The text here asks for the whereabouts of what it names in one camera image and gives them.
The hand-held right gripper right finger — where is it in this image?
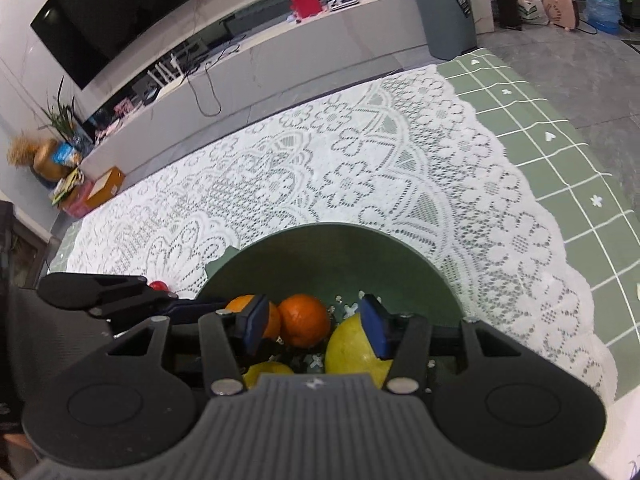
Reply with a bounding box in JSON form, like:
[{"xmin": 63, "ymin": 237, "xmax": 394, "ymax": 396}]
[{"xmin": 360, "ymin": 292, "xmax": 538, "ymax": 395}]

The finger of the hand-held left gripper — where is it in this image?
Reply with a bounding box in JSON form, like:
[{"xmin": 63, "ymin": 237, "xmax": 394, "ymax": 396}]
[
  {"xmin": 169, "ymin": 298, "xmax": 229, "ymax": 319},
  {"xmin": 37, "ymin": 272, "xmax": 177, "ymax": 335}
]

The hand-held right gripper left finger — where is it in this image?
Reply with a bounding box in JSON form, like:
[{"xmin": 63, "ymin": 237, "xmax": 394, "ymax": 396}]
[{"xmin": 105, "ymin": 294, "xmax": 273, "ymax": 397}]

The orange mandarin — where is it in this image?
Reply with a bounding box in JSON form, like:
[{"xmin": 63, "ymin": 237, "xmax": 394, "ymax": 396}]
[
  {"xmin": 277, "ymin": 294, "xmax": 332, "ymax": 350},
  {"xmin": 225, "ymin": 295, "xmax": 282, "ymax": 340}
]

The yellow green pomelo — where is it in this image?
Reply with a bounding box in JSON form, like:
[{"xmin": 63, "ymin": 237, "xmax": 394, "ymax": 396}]
[{"xmin": 325, "ymin": 312, "xmax": 396, "ymax": 390}]

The small yellow fruit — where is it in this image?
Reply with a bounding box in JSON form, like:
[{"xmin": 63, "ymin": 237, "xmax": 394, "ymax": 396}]
[{"xmin": 242, "ymin": 361, "xmax": 296, "ymax": 390}]

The green colander bowl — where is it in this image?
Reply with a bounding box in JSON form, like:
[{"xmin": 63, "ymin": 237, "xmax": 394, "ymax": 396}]
[{"xmin": 199, "ymin": 222, "xmax": 465, "ymax": 391}]

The orange cardboard box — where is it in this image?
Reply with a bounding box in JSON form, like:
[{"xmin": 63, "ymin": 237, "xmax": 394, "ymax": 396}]
[{"xmin": 85, "ymin": 166, "xmax": 126, "ymax": 208}]

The stack of papers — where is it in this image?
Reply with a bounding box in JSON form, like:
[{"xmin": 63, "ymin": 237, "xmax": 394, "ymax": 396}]
[{"xmin": 50, "ymin": 167, "xmax": 86, "ymax": 203}]

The golden vase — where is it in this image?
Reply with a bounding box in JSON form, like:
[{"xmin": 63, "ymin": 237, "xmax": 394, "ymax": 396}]
[{"xmin": 32, "ymin": 137, "xmax": 68, "ymax": 183}]

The blue snack bag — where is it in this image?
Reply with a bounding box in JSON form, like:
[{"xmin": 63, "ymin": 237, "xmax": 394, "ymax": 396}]
[{"xmin": 54, "ymin": 141, "xmax": 83, "ymax": 167}]

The dried flower bunch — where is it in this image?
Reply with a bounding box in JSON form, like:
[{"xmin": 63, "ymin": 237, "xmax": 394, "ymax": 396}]
[{"xmin": 7, "ymin": 132, "xmax": 41, "ymax": 168}]

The white lace tablecloth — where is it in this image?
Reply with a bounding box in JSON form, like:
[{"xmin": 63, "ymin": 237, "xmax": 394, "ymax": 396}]
[{"xmin": 65, "ymin": 62, "xmax": 618, "ymax": 403}]

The green plant in vase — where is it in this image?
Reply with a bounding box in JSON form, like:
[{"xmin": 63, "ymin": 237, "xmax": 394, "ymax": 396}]
[{"xmin": 40, "ymin": 77, "xmax": 83, "ymax": 146}]

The white router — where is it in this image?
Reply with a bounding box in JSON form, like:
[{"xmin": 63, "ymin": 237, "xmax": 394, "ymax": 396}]
[{"xmin": 147, "ymin": 52, "xmax": 186, "ymax": 88}]

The white television console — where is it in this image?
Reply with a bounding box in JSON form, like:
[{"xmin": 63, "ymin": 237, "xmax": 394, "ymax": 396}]
[{"xmin": 80, "ymin": 0, "xmax": 496, "ymax": 196}]

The red box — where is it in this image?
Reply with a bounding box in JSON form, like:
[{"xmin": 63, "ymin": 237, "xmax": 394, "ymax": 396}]
[{"xmin": 290, "ymin": 0, "xmax": 323, "ymax": 20}]

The grey trash can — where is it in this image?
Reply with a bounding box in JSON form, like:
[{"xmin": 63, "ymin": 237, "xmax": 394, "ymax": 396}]
[{"xmin": 411, "ymin": 0, "xmax": 478, "ymax": 61}]

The white plastic bag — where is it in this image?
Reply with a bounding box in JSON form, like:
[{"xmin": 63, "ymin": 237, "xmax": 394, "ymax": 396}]
[{"xmin": 515, "ymin": 0, "xmax": 551, "ymax": 26}]

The pink pig heater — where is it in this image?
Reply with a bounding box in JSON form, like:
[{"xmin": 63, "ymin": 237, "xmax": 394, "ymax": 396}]
[{"xmin": 542, "ymin": 0, "xmax": 581, "ymax": 33}]

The blue water bottle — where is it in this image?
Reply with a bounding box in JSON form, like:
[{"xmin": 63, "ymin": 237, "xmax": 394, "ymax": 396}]
[{"xmin": 582, "ymin": 0, "xmax": 622, "ymax": 36}]

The black power cable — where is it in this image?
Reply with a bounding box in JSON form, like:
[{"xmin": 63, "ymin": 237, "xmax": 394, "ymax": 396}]
[{"xmin": 187, "ymin": 57, "xmax": 223, "ymax": 117}]

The black wall television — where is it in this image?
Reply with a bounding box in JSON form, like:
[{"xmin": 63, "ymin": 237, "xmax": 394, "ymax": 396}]
[{"xmin": 30, "ymin": 0, "xmax": 232, "ymax": 92}]

